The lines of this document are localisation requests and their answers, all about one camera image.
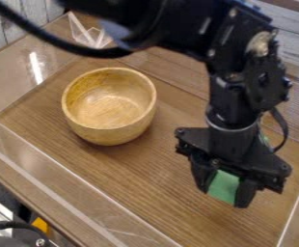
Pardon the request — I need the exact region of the clear acrylic corner bracket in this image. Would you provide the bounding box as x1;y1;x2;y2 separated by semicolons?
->
68;13;112;49

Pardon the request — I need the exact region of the clear acrylic front wall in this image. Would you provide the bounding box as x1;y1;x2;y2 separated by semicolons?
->
0;123;181;247

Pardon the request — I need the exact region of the black cable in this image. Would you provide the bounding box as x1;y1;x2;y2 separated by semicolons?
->
267;107;290;154

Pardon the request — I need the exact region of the green rectangular block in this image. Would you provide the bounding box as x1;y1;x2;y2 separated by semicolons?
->
207;170;240;205

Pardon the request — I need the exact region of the yellow sticker on base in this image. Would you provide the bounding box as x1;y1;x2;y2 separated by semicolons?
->
31;217;49;233

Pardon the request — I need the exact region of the brown wooden bowl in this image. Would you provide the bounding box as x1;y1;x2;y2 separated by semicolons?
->
60;68;157;146

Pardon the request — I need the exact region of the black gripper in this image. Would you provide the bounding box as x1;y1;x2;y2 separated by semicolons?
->
173;120;292;208

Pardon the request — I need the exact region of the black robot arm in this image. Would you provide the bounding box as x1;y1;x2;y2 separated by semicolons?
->
0;0;292;208

